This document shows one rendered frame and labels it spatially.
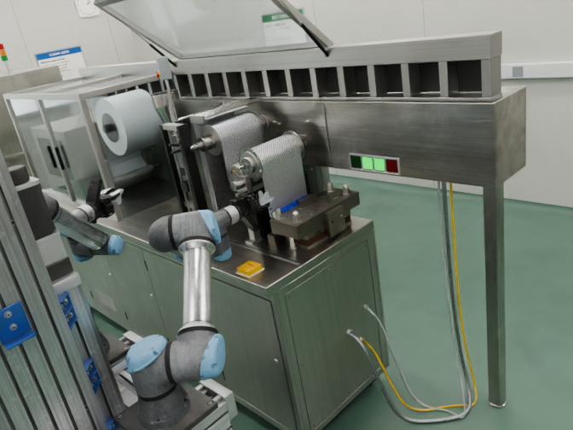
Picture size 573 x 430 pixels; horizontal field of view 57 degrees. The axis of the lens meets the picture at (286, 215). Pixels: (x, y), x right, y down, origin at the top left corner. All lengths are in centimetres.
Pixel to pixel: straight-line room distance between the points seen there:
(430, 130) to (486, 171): 25
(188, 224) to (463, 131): 99
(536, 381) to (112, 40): 681
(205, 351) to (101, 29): 684
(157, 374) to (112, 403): 31
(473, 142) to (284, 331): 99
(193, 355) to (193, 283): 22
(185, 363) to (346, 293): 102
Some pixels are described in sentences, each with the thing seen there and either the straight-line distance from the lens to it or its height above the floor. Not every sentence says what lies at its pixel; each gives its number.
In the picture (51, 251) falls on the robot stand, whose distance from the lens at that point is 157.
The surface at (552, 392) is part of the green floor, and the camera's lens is 283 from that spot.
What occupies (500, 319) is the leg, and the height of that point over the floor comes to 48.
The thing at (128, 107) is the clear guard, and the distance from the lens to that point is 299.
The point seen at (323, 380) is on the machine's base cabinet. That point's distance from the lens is 238.
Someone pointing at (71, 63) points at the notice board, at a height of 157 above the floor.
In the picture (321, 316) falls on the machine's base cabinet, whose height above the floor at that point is 63.
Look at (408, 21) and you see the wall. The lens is 475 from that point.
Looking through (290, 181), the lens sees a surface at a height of 113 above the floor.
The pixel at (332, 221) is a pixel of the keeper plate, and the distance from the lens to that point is 219.
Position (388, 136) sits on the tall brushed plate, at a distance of 210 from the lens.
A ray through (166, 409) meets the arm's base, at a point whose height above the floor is 87.
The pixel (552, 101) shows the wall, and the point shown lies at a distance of 433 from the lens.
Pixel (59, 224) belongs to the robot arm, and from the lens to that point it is 189.
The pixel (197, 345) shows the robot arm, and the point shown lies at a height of 104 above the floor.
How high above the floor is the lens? 185
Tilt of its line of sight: 22 degrees down
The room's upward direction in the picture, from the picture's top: 10 degrees counter-clockwise
